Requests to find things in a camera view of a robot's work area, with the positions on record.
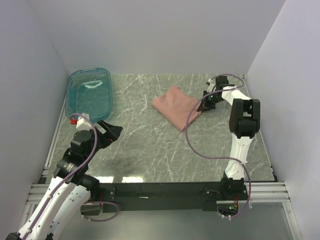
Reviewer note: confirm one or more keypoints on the aluminium extrusion rail frame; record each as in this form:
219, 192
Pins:
258, 192

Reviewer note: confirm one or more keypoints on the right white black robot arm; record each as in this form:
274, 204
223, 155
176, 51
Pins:
244, 123

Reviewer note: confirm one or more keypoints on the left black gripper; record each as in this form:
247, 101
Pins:
112, 134

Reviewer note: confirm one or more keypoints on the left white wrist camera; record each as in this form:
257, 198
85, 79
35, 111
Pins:
80, 123

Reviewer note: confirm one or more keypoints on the pink printed t shirt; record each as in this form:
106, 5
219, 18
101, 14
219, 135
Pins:
175, 106

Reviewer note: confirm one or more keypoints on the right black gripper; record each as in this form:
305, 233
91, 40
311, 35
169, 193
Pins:
205, 105

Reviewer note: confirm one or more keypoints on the teal transparent plastic bin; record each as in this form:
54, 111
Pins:
89, 92

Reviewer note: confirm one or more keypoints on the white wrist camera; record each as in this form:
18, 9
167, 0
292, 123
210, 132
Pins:
211, 86
80, 123

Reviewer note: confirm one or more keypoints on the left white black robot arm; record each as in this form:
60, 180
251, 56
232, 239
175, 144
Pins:
70, 187

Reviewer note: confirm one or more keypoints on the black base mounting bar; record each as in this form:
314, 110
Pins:
168, 196

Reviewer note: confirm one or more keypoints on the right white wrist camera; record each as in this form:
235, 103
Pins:
211, 86

